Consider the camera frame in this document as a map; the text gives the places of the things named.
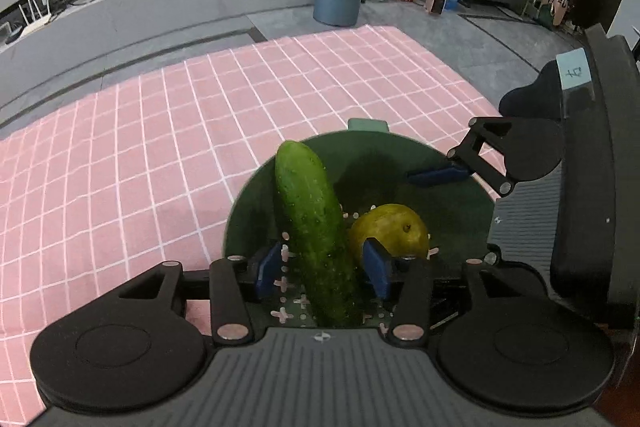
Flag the pink checkered tablecloth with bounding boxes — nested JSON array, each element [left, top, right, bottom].
[[1, 26, 495, 426]]

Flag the green cucumber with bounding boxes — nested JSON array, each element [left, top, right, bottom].
[[274, 140, 361, 329]]

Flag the yellow green pear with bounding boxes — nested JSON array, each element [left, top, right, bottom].
[[348, 204, 430, 262]]

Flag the green plastic bowl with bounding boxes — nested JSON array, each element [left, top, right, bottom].
[[222, 118, 497, 333]]

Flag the white wifi router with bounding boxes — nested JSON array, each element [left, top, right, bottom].
[[18, 0, 52, 35]]

